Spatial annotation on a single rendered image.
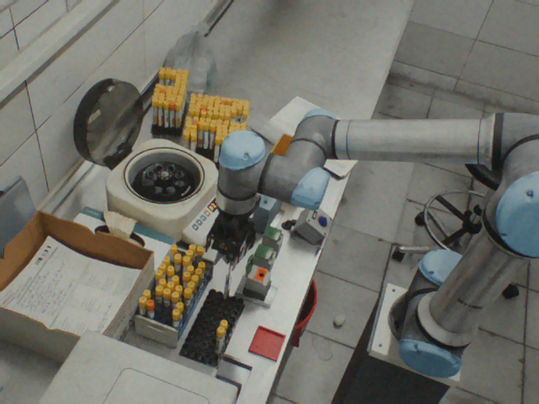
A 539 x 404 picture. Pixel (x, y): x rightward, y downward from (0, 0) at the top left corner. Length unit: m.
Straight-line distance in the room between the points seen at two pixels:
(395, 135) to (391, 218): 1.89
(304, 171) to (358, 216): 1.89
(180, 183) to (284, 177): 0.56
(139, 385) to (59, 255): 0.53
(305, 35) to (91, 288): 1.32
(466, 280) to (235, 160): 0.44
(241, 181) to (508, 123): 0.44
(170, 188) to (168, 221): 0.10
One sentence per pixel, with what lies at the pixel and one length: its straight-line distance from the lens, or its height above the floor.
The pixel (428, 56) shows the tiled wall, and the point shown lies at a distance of 3.76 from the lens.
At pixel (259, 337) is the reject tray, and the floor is 0.88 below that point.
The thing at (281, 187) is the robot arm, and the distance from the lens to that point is 1.04.
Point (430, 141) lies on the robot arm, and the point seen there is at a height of 1.45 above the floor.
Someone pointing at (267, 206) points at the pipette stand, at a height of 0.97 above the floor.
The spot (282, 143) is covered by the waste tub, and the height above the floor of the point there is 0.94.
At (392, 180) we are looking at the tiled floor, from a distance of 3.14.
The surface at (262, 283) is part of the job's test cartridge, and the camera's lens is 1.41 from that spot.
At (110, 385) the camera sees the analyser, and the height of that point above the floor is 1.17.
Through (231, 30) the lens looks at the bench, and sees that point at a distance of 2.31.
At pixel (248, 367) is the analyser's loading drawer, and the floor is 0.92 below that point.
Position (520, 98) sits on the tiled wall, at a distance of 3.87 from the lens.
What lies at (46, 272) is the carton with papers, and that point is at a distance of 1.46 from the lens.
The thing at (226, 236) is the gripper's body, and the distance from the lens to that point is 1.17.
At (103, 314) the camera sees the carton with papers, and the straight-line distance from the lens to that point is 1.38.
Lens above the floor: 2.10
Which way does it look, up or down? 47 degrees down
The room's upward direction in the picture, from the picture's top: 10 degrees clockwise
